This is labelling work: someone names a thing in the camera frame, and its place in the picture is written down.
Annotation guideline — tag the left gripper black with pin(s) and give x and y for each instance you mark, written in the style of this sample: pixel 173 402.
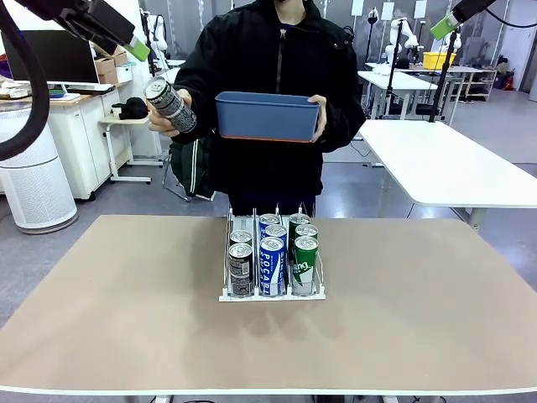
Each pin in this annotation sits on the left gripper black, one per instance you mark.
pixel 105 23

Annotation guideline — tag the black Pepsi beverage can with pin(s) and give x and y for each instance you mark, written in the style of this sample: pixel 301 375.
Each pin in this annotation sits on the black Pepsi beverage can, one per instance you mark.
pixel 172 107
pixel 240 273
pixel 241 237

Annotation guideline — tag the blue-grey bin with orange trim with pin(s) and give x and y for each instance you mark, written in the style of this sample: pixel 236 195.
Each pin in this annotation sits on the blue-grey bin with orange trim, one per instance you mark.
pixel 264 117

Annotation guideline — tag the blue Pocari Sweat can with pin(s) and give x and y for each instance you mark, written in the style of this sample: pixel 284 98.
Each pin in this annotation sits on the blue Pocari Sweat can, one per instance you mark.
pixel 268 219
pixel 276 231
pixel 272 268

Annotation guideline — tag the green Chilsung Cider can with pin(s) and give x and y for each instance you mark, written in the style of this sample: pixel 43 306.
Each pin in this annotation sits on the green Chilsung Cider can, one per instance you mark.
pixel 305 268
pixel 306 230
pixel 299 219

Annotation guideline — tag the person's left forearm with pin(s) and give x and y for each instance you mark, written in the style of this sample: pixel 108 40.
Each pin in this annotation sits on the person's left forearm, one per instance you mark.
pixel 344 117

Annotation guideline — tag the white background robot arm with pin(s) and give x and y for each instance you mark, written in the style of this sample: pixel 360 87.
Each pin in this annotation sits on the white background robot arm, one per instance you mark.
pixel 455 42
pixel 157 35
pixel 394 42

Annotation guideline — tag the person's right forearm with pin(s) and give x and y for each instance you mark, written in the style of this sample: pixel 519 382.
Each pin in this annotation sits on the person's right forearm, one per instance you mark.
pixel 203 113

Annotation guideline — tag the white can dispenser rack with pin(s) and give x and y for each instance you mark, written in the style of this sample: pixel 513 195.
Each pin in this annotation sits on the white can dispenser rack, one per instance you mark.
pixel 272 298

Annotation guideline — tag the person's right hand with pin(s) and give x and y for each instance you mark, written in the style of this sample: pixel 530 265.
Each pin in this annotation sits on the person's right hand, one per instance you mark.
pixel 159 125

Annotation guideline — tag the person's left hand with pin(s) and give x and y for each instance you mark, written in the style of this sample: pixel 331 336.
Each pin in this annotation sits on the person's left hand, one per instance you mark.
pixel 324 117

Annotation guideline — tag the yellow plastic crate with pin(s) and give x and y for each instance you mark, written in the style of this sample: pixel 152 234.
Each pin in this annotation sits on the yellow plastic crate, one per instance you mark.
pixel 436 61

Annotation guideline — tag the black stand pole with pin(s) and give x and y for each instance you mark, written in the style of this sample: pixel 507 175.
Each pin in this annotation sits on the black stand pole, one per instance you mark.
pixel 390 80
pixel 442 75

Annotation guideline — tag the black plush toy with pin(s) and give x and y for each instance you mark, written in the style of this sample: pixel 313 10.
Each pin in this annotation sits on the black plush toy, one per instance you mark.
pixel 134 107

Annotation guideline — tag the black keyboard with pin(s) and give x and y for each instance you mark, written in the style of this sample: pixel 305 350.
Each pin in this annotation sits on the black keyboard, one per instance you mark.
pixel 92 89

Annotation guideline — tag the white background desk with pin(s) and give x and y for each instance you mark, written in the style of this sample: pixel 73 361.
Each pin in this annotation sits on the white background desk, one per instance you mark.
pixel 403 80

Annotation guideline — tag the wooden shelf unit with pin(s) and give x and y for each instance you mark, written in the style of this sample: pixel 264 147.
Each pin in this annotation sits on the wooden shelf unit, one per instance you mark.
pixel 482 84

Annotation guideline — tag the black computer monitor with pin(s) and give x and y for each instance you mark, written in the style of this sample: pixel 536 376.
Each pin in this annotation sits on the black computer monitor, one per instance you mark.
pixel 71 59

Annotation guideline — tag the black lamp stand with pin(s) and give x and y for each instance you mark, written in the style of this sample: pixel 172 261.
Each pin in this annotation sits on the black lamp stand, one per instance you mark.
pixel 372 17

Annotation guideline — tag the small wheeled side table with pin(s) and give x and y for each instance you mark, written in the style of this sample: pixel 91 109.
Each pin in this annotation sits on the small wheeled side table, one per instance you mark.
pixel 126 120

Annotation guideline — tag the red fire extinguisher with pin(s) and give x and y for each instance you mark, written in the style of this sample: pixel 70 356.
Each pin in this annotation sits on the red fire extinguisher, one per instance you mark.
pixel 507 80

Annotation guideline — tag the person in black jacket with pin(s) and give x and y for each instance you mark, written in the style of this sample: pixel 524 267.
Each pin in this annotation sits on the person in black jacket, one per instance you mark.
pixel 251 59

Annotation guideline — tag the white cabinet desk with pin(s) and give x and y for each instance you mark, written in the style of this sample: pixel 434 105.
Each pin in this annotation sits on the white cabinet desk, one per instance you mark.
pixel 84 147

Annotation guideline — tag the dark green striped jacket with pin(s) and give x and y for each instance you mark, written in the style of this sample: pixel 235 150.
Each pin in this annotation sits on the dark green striped jacket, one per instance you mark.
pixel 199 168

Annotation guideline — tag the white rounded side table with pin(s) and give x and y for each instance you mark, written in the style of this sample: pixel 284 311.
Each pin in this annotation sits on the white rounded side table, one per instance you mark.
pixel 440 163

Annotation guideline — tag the metal folding chair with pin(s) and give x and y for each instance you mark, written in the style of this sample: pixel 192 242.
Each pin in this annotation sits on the metal folding chair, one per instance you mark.
pixel 180 196

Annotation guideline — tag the white cylindrical air purifier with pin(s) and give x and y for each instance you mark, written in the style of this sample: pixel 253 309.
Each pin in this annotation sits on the white cylindrical air purifier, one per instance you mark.
pixel 38 189

